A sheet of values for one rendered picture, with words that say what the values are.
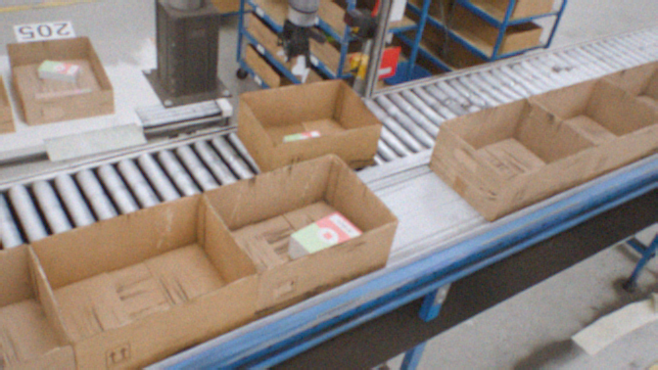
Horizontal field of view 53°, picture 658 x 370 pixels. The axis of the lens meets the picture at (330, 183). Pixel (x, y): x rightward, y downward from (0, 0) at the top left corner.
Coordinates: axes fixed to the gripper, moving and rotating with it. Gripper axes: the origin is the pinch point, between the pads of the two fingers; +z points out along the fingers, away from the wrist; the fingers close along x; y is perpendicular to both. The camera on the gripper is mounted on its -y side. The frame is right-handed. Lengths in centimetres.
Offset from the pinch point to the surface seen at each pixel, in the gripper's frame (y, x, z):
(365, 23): -34.8, -10.4, -5.9
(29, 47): 69, -67, 23
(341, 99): -18.3, 5.5, 12.8
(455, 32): -152, -63, 52
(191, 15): 24.2, -31.0, -5.6
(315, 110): -10.4, 2.6, 18.0
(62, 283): 92, 51, 3
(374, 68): -40.3, -4.8, 11.0
